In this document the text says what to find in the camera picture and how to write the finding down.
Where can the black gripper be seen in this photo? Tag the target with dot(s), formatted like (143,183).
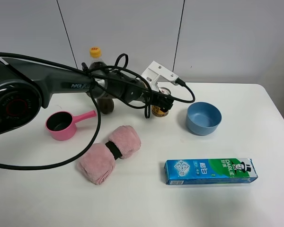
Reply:
(137,90)

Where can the gold energy drink can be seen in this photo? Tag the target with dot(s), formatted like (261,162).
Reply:
(158,111)

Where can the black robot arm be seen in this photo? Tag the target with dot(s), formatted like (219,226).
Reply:
(27,85)

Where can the blue plastic bowl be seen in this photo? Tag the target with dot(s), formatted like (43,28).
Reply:
(202,118)

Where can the cola bottle yellow cap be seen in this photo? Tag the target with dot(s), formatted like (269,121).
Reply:
(106,105)

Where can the blue green toothpaste box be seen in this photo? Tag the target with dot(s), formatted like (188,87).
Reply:
(209,171)

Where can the rolled pink towel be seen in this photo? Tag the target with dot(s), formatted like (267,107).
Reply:
(98,162)

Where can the pink toy saucepan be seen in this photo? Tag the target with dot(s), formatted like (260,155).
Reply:
(62,125)

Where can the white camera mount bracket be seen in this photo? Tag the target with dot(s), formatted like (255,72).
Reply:
(154,71)

